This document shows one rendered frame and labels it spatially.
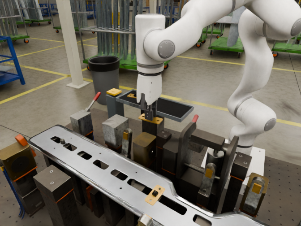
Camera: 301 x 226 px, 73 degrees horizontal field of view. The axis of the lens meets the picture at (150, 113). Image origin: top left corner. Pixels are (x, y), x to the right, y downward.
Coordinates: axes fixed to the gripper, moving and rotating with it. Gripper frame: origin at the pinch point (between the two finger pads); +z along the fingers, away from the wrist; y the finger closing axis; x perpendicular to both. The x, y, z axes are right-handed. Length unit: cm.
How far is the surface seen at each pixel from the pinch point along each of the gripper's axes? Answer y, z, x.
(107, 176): 13.2, 25.5, -12.3
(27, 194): 27, 43, -49
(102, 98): -178, 115, -187
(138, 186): 10.8, 26.7, 0.4
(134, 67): -313, 102, -206
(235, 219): 8.1, 25.5, 34.8
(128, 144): -3.1, 21.0, -12.6
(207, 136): -5.4, 6.8, 19.7
